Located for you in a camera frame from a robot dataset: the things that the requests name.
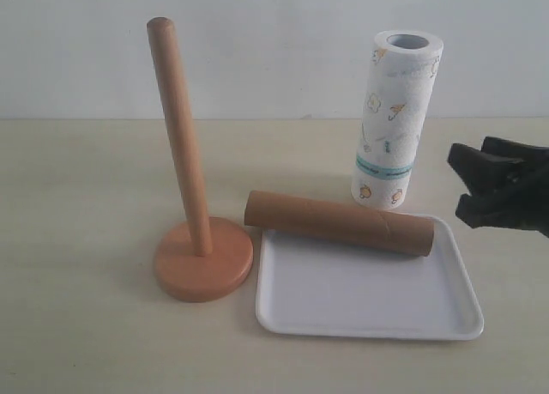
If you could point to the wooden paper towel holder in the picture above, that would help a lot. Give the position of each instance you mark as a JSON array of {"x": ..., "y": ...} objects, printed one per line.
[{"x": 203, "y": 258}]

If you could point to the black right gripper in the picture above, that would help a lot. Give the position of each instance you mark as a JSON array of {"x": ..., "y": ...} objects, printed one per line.
[{"x": 516, "y": 178}]

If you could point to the printed white paper towel roll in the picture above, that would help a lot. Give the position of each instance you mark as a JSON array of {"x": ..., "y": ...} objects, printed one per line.
[{"x": 402, "y": 71}]

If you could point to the brown cardboard tube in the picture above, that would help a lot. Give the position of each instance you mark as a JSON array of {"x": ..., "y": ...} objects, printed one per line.
[{"x": 349, "y": 224}]

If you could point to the white rectangular plastic tray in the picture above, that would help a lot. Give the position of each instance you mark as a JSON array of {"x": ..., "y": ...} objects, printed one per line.
[{"x": 311, "y": 287}]

